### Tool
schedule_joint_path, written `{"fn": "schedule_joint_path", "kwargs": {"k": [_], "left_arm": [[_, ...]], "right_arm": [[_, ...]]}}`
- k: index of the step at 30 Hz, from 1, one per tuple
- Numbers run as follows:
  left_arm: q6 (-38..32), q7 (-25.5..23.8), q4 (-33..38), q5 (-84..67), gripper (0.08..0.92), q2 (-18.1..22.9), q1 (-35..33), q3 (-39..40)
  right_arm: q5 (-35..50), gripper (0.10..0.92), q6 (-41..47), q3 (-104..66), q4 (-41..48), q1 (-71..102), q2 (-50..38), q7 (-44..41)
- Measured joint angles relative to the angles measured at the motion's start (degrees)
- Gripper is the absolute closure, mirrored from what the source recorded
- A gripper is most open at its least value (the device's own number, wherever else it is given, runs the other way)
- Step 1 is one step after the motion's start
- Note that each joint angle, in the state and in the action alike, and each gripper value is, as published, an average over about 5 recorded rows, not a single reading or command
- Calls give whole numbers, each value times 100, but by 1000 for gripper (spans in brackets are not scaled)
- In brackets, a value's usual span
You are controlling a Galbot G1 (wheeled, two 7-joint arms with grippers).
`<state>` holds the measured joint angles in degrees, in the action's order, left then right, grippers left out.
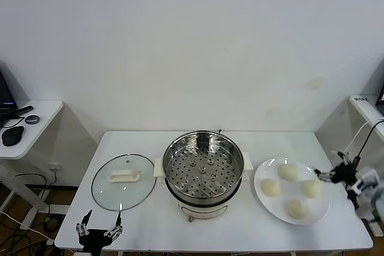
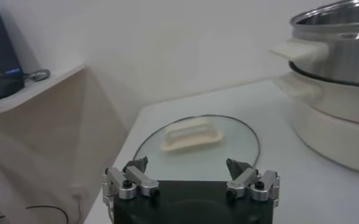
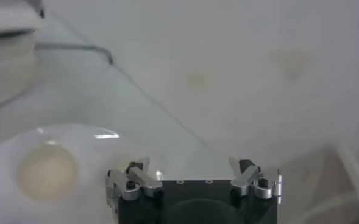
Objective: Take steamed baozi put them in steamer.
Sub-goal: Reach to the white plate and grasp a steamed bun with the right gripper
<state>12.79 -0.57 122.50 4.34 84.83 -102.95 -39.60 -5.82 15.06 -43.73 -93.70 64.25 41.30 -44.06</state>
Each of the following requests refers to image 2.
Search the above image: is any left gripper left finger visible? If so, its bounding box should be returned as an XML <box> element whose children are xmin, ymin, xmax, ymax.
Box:
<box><xmin>102</xmin><ymin>156</ymin><xmax>161</xmax><ymax>223</ymax></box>

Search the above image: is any glass lid with cream handle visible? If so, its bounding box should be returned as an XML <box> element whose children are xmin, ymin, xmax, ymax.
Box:
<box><xmin>132</xmin><ymin>114</ymin><xmax>261</xmax><ymax>183</ymax></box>

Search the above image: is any cream electric cooker base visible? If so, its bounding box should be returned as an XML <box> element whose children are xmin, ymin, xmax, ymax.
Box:
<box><xmin>273</xmin><ymin>71</ymin><xmax>359</xmax><ymax>177</ymax></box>

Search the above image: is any black computer mouse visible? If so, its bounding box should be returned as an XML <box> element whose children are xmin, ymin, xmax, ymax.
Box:
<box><xmin>0</xmin><ymin>74</ymin><xmax>26</xmax><ymax>103</ymax></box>

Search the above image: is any white side table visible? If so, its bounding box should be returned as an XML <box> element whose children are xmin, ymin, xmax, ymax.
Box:
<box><xmin>0</xmin><ymin>63</ymin><xmax>87</xmax><ymax>224</ymax></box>

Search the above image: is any round grey disc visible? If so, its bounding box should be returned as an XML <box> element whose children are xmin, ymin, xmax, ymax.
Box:
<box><xmin>23</xmin><ymin>69</ymin><xmax>51</xmax><ymax>82</ymax></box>

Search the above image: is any white wall socket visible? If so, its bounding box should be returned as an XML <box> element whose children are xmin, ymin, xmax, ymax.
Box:
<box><xmin>68</xmin><ymin>182</ymin><xmax>86</xmax><ymax>224</ymax></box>

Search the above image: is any black floor cable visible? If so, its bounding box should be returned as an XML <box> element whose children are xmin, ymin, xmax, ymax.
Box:
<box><xmin>0</xmin><ymin>205</ymin><xmax>69</xmax><ymax>224</ymax></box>

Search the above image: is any stainless steel steamer basket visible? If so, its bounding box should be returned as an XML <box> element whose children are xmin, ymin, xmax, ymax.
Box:
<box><xmin>269</xmin><ymin>0</ymin><xmax>359</xmax><ymax>89</ymax></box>

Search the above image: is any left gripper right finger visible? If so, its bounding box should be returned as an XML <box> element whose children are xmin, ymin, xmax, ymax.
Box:
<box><xmin>226</xmin><ymin>158</ymin><xmax>281</xmax><ymax>208</ymax></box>

